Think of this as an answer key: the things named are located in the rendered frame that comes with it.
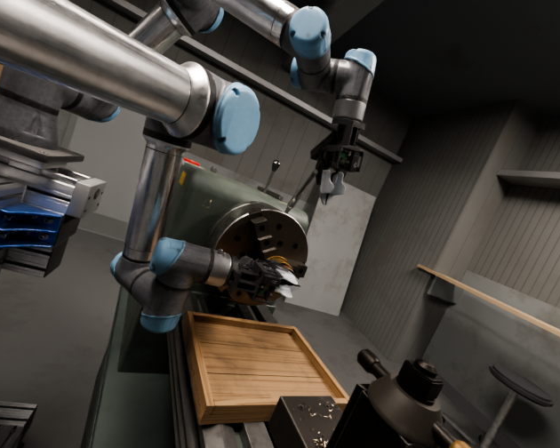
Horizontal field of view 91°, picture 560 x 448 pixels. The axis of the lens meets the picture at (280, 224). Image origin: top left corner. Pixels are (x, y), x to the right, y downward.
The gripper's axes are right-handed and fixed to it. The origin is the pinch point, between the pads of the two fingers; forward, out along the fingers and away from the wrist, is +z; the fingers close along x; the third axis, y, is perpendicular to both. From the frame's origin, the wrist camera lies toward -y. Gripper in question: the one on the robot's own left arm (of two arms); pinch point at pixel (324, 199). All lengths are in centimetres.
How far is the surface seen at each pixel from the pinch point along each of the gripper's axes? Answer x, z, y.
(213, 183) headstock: -23.8, 3.1, -27.7
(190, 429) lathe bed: -32, 47, 18
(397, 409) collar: -19, 14, 48
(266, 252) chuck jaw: -12.6, 16.9, -3.0
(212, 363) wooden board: -26.9, 38.0, 10.8
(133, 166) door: -59, 29, -308
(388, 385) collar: -18, 13, 46
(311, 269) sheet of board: 164, 123, -230
